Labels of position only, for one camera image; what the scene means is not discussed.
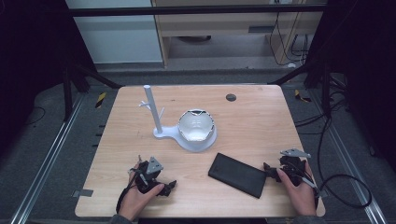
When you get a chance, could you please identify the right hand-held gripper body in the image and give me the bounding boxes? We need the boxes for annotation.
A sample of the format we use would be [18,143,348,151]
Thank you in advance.
[278,147,312,188]

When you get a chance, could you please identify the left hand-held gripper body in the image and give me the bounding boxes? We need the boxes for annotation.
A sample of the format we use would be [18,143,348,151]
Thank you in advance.
[128,156,166,195]

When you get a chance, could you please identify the black wallet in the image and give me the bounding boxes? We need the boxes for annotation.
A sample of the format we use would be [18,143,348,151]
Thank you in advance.
[207,152,268,200]

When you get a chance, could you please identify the person's left hand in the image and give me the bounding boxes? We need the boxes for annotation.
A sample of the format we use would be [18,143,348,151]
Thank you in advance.
[117,182,165,222]

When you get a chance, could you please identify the person's right hand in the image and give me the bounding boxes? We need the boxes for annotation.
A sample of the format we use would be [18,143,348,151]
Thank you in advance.
[276,161,318,217]

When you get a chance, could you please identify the white tree-shaped stand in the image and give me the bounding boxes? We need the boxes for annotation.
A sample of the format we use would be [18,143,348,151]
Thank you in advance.
[138,84,219,153]

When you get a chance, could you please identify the yellow and black tape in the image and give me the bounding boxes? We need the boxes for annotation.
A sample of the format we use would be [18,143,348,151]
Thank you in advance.
[94,91,107,109]
[293,89,313,104]

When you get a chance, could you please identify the black metal stand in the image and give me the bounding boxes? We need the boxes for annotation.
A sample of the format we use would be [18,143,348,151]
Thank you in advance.
[61,58,124,123]
[268,58,333,119]

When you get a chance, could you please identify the white cabinet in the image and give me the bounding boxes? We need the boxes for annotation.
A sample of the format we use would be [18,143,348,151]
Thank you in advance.
[64,0,163,65]

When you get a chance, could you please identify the light wooden desk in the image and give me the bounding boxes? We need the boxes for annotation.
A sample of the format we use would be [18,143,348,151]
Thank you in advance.
[150,0,329,68]

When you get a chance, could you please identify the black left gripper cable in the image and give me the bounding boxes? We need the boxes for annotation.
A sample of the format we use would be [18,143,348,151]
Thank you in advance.
[115,169,140,215]

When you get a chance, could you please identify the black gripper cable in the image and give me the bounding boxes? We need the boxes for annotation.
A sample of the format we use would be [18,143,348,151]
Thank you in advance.
[298,115,374,209]
[115,169,140,215]

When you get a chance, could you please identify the aluminium floor rail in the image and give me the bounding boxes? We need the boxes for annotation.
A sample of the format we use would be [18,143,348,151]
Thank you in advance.
[8,92,87,224]
[309,89,389,224]

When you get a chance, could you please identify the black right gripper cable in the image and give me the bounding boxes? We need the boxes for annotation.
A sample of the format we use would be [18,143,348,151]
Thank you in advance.
[298,115,374,209]

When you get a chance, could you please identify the black floor cable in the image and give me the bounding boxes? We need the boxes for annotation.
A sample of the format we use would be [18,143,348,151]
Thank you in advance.
[25,105,47,126]

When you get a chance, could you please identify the black hanging cables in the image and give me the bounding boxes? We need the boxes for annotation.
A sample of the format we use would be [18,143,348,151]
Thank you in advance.
[268,11,310,67]

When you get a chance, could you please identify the black horizontal frame bar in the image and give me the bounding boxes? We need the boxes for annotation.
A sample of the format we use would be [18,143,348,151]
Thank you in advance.
[67,4,327,18]

